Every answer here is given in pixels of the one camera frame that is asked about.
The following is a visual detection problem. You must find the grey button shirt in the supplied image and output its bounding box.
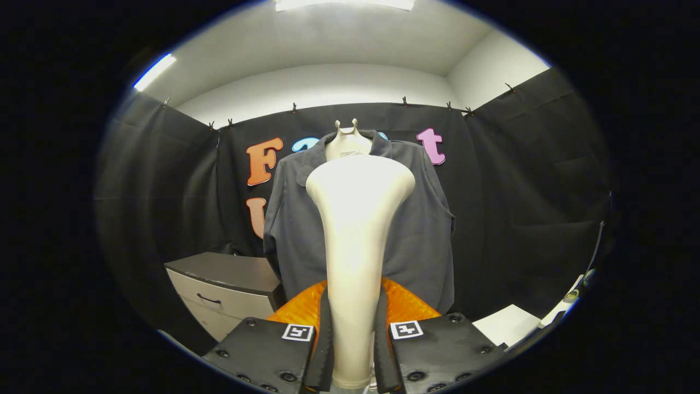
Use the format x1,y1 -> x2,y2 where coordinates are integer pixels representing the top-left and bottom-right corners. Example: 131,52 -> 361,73
263,130 -> 456,315

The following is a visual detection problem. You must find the ceiling light panel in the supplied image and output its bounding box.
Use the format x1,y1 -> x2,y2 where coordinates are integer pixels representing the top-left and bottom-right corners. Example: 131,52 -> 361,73
273,0 -> 415,13

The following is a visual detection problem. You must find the white garment steamer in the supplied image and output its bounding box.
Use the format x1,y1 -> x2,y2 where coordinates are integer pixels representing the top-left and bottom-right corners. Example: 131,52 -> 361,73
305,154 -> 416,390

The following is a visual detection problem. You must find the white box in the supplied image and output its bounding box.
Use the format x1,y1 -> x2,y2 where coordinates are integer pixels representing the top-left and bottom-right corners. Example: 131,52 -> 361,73
472,304 -> 542,347

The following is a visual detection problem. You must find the ceiling light strip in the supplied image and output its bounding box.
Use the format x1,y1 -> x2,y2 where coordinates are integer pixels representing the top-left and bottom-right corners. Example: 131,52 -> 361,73
133,53 -> 177,92

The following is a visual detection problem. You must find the black cable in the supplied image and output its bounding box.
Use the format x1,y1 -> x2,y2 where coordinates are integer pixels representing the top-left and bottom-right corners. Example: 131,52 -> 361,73
584,219 -> 609,285

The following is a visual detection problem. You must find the white plastic device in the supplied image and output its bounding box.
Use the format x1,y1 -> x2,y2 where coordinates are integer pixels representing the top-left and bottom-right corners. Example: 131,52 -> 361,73
540,274 -> 581,328

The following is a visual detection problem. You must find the grey drawer cabinet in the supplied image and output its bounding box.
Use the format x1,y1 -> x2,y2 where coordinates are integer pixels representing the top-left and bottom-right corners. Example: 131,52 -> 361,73
164,252 -> 286,343

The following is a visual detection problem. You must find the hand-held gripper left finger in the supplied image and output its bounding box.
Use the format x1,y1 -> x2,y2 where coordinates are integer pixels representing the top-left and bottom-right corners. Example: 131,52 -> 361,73
202,279 -> 335,394

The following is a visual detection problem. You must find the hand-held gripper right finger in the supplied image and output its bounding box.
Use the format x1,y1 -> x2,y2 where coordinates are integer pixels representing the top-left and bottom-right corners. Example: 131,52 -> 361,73
374,276 -> 506,394

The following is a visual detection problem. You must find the white mannequin torso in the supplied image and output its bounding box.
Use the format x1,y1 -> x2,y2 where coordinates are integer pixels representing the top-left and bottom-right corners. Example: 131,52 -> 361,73
324,118 -> 374,161

